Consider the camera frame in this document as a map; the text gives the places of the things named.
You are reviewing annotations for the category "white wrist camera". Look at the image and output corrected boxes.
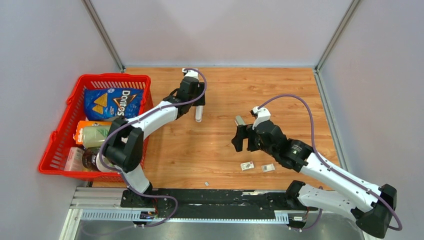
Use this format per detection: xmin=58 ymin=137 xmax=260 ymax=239
xmin=181 ymin=68 xmax=199 ymax=80
xmin=250 ymin=106 xmax=271 ymax=129

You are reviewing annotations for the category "white staple box red label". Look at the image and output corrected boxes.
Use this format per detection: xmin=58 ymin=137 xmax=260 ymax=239
xmin=240 ymin=161 xmax=255 ymax=171

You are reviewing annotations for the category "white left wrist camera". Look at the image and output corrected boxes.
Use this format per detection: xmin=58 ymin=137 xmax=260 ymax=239
xmin=181 ymin=68 xmax=199 ymax=80

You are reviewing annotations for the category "pale green lotion bottle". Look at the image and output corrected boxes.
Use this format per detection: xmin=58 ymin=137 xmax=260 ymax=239
xmin=82 ymin=125 xmax=111 ymax=148

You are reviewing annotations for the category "red plastic shopping basket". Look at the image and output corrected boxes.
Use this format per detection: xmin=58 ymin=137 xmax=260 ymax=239
xmin=38 ymin=73 xmax=153 ymax=183

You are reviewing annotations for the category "small clear staple box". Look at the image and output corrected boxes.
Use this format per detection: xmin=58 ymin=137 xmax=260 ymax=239
xmin=261 ymin=163 xmax=276 ymax=173

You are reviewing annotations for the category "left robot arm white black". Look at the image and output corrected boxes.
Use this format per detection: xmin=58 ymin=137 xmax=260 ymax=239
xmin=99 ymin=76 xmax=207 ymax=208

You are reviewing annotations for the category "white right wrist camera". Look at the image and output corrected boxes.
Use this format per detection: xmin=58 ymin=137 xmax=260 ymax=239
xmin=250 ymin=106 xmax=271 ymax=129

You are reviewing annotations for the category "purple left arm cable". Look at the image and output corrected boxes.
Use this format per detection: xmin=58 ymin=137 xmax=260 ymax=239
xmin=97 ymin=67 xmax=208 ymax=228

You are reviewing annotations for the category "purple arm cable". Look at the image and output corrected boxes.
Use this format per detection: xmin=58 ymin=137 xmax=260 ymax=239
xmin=256 ymin=94 xmax=404 ymax=232
xmin=97 ymin=67 xmax=208 ymax=228

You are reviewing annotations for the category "blue Doritos chip bag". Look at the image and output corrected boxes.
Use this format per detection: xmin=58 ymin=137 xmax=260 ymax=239
xmin=83 ymin=88 xmax=144 ymax=121

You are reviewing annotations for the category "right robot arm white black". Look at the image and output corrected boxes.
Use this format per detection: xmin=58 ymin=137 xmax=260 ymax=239
xmin=231 ymin=116 xmax=397 ymax=239

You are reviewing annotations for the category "aluminium frame rail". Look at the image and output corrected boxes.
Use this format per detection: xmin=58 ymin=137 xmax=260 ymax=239
xmin=58 ymin=186 xmax=382 ymax=240

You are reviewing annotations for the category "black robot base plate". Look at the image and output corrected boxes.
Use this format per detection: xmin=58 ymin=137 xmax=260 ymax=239
xmin=120 ymin=188 xmax=307 ymax=220

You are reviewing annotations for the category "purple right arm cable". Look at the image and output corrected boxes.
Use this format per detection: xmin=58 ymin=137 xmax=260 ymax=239
xmin=256 ymin=94 xmax=404 ymax=232

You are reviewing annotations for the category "clear pink plastic package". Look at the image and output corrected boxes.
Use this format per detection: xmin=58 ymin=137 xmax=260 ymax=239
xmin=64 ymin=147 xmax=84 ymax=172

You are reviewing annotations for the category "dark jar with white lid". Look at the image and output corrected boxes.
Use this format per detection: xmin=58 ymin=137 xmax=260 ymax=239
xmin=82 ymin=147 xmax=110 ymax=173

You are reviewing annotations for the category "orange Gillette package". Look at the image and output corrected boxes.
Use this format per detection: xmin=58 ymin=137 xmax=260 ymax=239
xmin=74 ymin=120 xmax=112 ymax=148

